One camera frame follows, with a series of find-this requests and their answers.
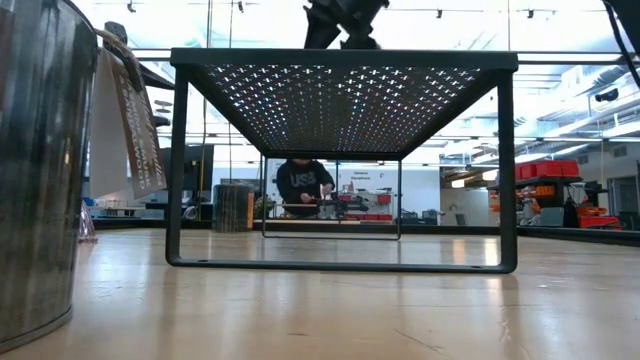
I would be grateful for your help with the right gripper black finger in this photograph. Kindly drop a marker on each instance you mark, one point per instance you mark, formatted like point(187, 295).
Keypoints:
point(361, 41)
point(320, 35)

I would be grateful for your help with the brown and white paper tag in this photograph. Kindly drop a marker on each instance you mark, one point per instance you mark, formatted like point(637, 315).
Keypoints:
point(142, 140)

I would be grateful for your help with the silver tin candle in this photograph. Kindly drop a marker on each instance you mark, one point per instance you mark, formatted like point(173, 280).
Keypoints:
point(230, 207)
point(40, 175)

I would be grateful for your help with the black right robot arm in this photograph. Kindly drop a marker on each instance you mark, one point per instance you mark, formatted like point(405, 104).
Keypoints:
point(631, 20)

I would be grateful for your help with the black perforated metal riser shelf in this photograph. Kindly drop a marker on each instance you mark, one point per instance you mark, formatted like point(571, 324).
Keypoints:
point(340, 58)

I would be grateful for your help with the person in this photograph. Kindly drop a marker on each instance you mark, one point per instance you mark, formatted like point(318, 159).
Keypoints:
point(300, 182)

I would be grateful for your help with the red parts bin rack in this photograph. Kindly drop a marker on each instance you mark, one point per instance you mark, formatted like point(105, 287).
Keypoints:
point(384, 199)

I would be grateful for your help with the red storage bins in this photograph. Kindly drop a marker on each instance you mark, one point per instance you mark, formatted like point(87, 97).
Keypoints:
point(550, 169)

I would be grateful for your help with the black storage shelf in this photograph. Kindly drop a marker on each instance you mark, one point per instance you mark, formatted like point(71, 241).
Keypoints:
point(560, 179)

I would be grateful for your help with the orange storage bin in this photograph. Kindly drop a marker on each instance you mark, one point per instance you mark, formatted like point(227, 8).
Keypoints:
point(600, 221)

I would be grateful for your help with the black ceiling camera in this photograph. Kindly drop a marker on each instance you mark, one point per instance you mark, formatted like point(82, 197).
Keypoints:
point(607, 95)

